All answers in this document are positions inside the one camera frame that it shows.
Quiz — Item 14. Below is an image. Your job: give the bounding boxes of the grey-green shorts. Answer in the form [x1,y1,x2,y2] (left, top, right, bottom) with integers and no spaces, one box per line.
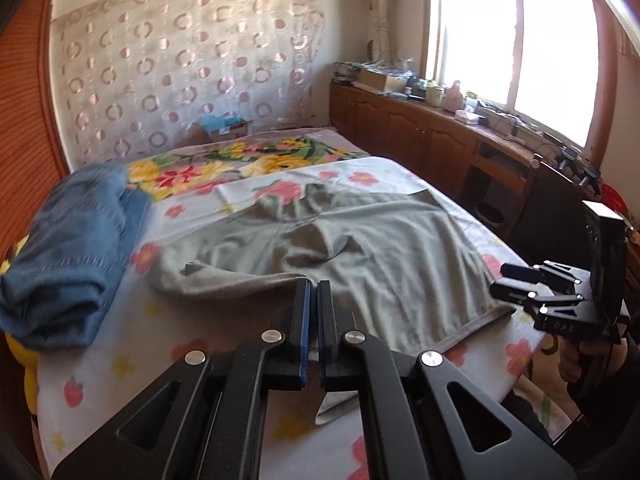
[148,184,513,356]

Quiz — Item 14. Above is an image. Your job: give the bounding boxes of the wooden sideboard cabinet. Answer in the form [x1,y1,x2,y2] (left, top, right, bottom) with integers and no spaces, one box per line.
[329,84,589,268]

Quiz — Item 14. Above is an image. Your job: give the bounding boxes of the white floral towel blanket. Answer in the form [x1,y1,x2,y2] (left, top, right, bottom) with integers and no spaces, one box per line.
[37,156,542,472]

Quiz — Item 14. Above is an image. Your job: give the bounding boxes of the yellow plush toy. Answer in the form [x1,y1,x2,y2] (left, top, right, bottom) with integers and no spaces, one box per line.
[1,236,39,416]

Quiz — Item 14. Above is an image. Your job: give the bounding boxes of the pink bottle on sideboard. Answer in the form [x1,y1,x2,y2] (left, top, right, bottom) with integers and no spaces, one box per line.
[442,80,465,113]

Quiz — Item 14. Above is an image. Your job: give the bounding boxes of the folded blue jeans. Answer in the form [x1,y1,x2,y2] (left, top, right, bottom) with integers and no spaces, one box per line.
[1,162,150,352]

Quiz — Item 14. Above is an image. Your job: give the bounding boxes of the white jar on sideboard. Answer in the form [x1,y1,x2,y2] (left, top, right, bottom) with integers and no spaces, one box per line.
[425,84,445,108]

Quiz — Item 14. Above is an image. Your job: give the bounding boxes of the cardboard box on sideboard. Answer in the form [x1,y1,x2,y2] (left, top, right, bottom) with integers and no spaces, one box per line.
[358,68,408,92]

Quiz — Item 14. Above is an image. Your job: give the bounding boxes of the floral bed sheet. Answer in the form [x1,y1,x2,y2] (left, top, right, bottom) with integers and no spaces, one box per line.
[127,128,367,202]

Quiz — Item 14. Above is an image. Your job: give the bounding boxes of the cardboard box with blue cloth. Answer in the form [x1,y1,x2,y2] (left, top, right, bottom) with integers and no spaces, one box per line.
[200,114,252,142]

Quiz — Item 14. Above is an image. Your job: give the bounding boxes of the wooden louvered wardrobe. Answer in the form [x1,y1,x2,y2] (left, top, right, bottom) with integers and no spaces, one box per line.
[1,0,68,254]

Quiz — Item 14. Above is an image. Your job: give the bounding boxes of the beige window curtain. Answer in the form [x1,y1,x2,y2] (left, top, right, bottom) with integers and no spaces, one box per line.
[368,0,395,65]

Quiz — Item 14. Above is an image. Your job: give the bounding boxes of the circle patterned sheer curtain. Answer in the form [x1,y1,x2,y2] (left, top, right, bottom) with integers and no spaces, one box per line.
[50,0,326,168]

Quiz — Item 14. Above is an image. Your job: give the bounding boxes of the window with wooden frame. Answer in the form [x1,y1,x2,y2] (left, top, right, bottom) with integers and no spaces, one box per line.
[423,0,618,165]

